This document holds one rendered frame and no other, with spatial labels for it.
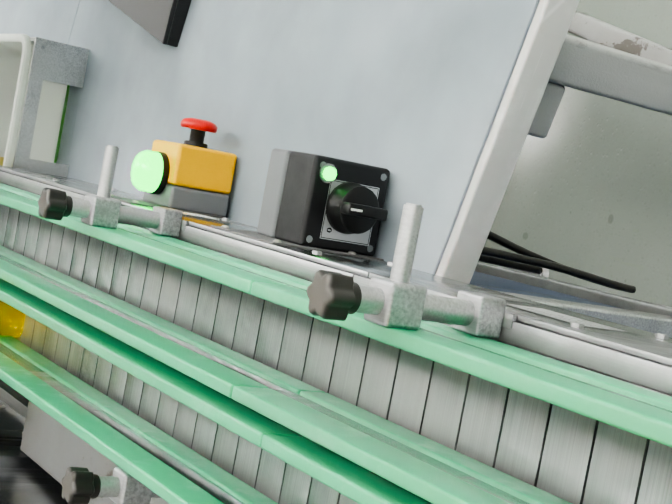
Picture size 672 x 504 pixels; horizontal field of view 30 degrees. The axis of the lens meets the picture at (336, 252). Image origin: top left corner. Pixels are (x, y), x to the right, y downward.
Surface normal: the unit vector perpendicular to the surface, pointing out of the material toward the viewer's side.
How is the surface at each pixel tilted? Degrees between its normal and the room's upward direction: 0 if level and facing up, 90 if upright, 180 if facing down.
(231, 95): 0
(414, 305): 90
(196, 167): 90
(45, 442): 0
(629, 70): 90
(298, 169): 0
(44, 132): 90
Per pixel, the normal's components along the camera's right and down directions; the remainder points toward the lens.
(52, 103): 0.54, 0.14
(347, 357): -0.82, -0.13
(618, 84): 0.47, 0.40
